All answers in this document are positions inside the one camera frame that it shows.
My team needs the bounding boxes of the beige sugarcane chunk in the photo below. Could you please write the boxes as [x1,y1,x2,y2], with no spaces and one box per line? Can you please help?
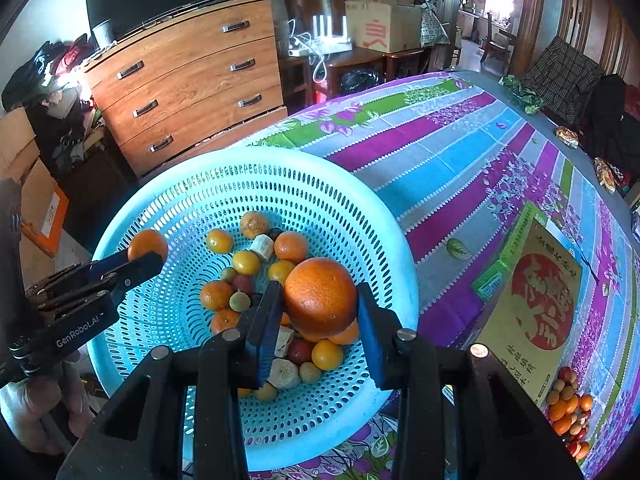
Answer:
[274,325,296,356]
[250,235,276,262]
[267,357,301,391]

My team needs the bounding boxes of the turquoise plastic colander basket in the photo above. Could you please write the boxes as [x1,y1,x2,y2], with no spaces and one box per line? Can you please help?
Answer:
[87,147,421,472]

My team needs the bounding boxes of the wooden chair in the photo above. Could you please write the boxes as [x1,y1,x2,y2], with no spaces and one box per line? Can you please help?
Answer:
[480,12,518,63]

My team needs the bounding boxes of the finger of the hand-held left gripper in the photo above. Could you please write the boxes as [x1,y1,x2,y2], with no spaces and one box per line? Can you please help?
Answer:
[90,251,132,279]
[100,254,166,292]

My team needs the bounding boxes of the cardboard box with red print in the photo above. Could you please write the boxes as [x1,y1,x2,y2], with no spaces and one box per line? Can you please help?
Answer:
[345,1,423,54]

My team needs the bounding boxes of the heap of mixed clothes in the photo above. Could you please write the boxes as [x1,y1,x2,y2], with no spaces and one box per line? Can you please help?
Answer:
[0,35,101,121]

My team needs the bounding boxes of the large dimpled round orange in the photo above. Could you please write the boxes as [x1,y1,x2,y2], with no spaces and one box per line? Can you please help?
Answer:
[283,257,360,338]

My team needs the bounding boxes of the wooden wardrobe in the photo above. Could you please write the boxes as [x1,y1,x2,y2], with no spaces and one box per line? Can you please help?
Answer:
[510,0,640,76]

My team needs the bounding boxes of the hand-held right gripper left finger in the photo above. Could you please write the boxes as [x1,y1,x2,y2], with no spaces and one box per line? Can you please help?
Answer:
[57,281,285,480]

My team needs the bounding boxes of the pile of oranges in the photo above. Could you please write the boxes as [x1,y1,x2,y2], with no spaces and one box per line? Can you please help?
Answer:
[547,392,595,461]
[200,210,361,372]

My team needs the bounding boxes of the cluster of red cherry tomatoes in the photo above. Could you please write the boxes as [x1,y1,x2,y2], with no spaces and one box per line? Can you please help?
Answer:
[557,366,591,456]

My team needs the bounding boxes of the white router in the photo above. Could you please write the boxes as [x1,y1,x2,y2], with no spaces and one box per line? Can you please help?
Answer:
[287,12,353,58]

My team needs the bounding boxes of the flat orange cardboard box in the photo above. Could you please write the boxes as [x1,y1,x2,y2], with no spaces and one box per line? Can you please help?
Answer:
[20,160,71,258]

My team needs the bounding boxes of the person's left hand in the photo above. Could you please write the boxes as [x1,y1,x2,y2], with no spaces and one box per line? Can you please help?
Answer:
[0,354,97,455]

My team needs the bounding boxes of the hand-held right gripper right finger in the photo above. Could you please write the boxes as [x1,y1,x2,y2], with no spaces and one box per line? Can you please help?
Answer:
[356,282,583,480]

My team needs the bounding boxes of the bread package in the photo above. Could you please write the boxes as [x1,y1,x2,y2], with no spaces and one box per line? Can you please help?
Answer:
[555,126,581,150]
[594,157,621,193]

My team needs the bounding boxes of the small round orange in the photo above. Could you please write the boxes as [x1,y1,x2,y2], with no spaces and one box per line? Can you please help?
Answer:
[127,229,169,263]

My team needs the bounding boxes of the plain brown cardboard box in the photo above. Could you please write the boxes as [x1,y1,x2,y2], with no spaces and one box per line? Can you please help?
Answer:
[0,107,41,181]

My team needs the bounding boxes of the black plastic bag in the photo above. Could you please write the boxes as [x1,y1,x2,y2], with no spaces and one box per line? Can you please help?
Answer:
[340,67,383,95]

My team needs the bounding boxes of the large flat yellow carton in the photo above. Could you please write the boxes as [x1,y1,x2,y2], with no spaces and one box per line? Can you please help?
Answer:
[472,202,583,408]

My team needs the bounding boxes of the green leafy vegetables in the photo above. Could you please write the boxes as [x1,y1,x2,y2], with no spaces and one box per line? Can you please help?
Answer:
[500,75,547,115]

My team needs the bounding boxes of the wooden dresser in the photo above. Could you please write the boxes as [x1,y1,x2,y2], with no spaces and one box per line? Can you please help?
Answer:
[82,0,291,181]

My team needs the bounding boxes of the patterned gift bag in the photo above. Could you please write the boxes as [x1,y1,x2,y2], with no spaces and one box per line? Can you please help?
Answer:
[420,2,451,48]

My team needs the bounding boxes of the brown plaid garment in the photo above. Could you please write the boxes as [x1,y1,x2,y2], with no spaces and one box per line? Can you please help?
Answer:
[522,35,606,126]

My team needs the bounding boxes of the pile of black clothes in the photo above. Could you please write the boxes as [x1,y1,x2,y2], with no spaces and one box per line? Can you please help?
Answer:
[582,74,640,161]

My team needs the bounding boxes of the dark wooden side table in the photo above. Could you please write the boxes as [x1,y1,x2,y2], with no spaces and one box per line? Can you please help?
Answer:
[280,47,436,111]

